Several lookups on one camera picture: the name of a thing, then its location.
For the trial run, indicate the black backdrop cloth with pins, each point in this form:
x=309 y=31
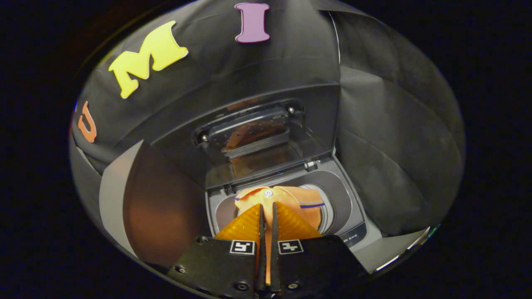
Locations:
x=395 y=145

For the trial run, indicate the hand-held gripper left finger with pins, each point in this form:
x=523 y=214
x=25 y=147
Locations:
x=220 y=265

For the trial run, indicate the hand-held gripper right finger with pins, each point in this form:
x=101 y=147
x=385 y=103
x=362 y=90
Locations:
x=320 y=265

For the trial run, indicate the grey washing machine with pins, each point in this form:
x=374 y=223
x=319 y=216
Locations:
x=345 y=195

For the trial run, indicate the orange polo shirt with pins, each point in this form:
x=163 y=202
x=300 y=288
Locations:
x=291 y=201

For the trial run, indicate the dark washing machine lid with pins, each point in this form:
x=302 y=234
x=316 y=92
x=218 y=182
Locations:
x=178 y=137

